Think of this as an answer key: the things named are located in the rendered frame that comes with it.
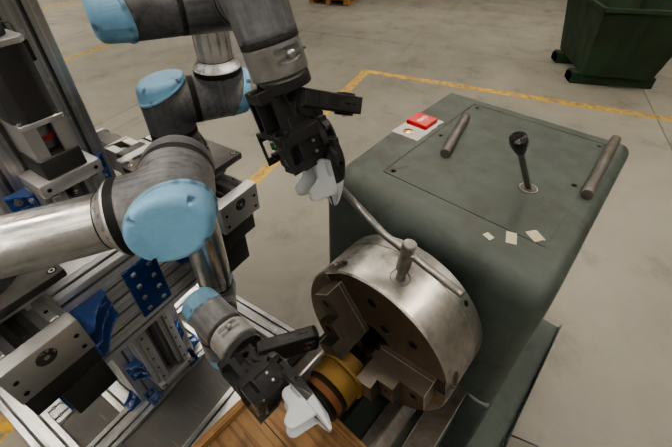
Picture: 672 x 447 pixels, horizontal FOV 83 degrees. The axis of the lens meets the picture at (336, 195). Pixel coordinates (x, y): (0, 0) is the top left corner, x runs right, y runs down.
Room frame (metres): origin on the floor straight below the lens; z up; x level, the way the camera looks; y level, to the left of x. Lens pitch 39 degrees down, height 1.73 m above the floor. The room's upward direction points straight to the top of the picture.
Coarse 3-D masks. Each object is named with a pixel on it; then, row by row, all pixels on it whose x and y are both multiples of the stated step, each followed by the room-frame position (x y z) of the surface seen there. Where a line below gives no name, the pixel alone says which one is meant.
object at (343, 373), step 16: (320, 368) 0.31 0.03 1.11; (336, 368) 0.30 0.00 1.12; (352, 368) 0.31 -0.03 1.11; (320, 384) 0.28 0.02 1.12; (336, 384) 0.28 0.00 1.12; (352, 384) 0.29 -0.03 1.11; (320, 400) 0.26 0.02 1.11; (336, 400) 0.26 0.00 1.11; (352, 400) 0.27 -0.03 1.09; (336, 416) 0.25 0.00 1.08
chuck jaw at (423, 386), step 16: (384, 352) 0.34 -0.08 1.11; (368, 368) 0.31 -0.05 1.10; (384, 368) 0.31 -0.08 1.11; (400, 368) 0.31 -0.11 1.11; (416, 368) 0.31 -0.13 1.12; (368, 384) 0.29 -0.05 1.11; (384, 384) 0.28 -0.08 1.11; (400, 384) 0.29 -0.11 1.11; (416, 384) 0.28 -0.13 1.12; (432, 384) 0.28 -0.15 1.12; (448, 384) 0.29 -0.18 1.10; (416, 400) 0.27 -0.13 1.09
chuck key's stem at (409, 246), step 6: (408, 240) 0.40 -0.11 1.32; (402, 246) 0.39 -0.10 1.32; (408, 246) 0.39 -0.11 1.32; (414, 246) 0.39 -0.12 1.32; (402, 252) 0.39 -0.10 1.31; (408, 252) 0.38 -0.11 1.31; (414, 252) 0.39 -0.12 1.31; (402, 258) 0.39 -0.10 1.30; (408, 258) 0.38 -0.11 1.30; (402, 264) 0.39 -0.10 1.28; (408, 264) 0.39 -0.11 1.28; (402, 270) 0.39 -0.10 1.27; (408, 270) 0.39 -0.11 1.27; (396, 276) 0.40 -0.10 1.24; (402, 276) 0.39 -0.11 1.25
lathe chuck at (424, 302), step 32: (352, 256) 0.47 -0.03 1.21; (384, 256) 0.45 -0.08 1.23; (320, 288) 0.46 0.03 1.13; (352, 288) 0.41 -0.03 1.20; (384, 288) 0.38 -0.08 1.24; (416, 288) 0.38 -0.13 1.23; (320, 320) 0.46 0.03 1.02; (384, 320) 0.36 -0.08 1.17; (416, 320) 0.33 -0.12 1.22; (448, 320) 0.35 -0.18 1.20; (416, 352) 0.32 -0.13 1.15; (448, 352) 0.31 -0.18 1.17
